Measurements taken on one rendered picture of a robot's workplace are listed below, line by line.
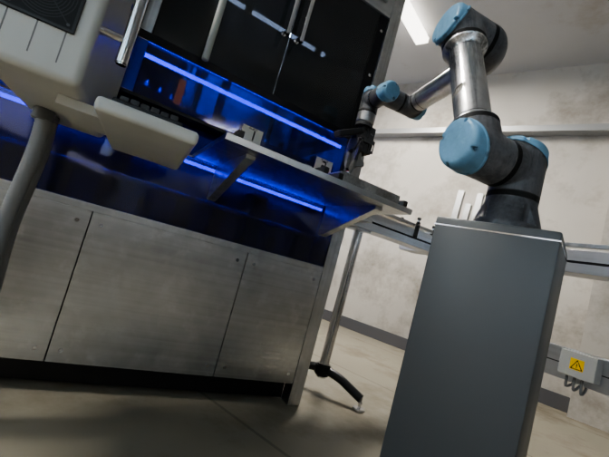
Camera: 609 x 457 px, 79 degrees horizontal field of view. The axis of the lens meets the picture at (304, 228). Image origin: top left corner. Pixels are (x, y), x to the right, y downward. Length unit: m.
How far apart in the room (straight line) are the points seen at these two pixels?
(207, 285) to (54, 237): 0.51
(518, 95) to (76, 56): 4.13
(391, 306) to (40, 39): 3.82
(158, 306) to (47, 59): 0.86
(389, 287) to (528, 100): 2.36
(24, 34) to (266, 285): 1.07
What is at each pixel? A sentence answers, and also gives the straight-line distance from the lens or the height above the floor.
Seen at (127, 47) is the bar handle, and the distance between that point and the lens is 0.88.
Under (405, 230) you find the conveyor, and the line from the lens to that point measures 2.04.
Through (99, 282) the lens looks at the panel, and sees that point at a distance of 1.39.
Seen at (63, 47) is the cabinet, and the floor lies 0.86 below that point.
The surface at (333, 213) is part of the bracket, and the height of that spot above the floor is 0.83.
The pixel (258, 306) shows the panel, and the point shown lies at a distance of 1.52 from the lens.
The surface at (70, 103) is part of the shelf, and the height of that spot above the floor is 0.79.
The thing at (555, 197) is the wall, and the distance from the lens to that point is 4.03.
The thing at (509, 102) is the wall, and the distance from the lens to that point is 4.49.
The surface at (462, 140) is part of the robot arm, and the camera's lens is 0.91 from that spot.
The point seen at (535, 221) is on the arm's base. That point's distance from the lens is 0.98.
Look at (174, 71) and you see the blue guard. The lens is 1.47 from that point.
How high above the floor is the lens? 0.60
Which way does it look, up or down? 5 degrees up
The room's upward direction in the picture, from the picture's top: 15 degrees clockwise
